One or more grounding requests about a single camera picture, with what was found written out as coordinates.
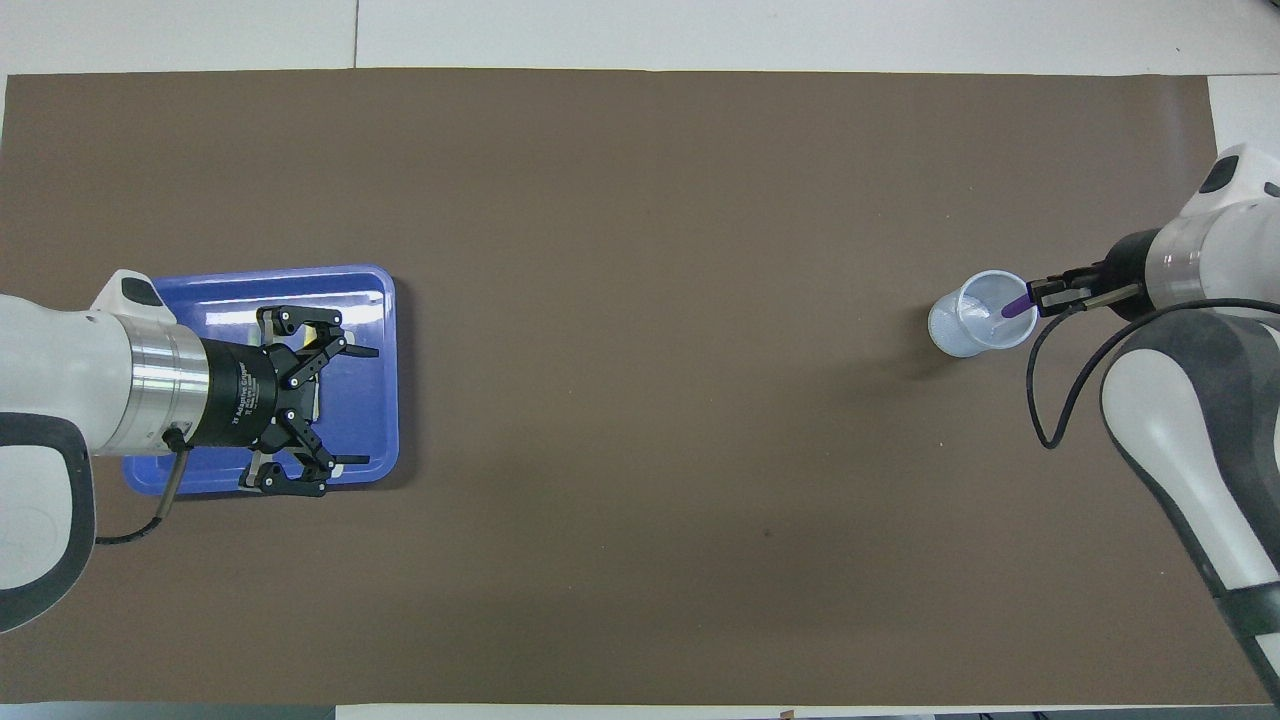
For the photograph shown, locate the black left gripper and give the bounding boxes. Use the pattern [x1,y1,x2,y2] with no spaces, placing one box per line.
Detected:
[190,305,381,498]

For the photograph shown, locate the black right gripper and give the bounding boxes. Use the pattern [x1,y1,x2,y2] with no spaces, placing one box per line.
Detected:
[1027,228,1166,323]

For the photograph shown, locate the yellow marker pen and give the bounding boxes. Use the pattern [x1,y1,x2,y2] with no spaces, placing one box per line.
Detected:
[303,322,322,423]

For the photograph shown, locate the blue plastic tray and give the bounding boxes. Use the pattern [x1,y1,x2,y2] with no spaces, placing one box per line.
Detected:
[122,264,401,498]

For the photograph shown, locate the translucent plastic cup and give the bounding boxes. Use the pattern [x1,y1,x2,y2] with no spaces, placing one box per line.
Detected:
[927,269,1039,359]

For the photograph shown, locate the brown table mat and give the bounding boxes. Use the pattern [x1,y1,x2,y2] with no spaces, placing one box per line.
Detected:
[0,68,1276,706]

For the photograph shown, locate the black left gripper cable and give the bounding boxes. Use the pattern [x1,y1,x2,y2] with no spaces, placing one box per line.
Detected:
[95,428,193,546]

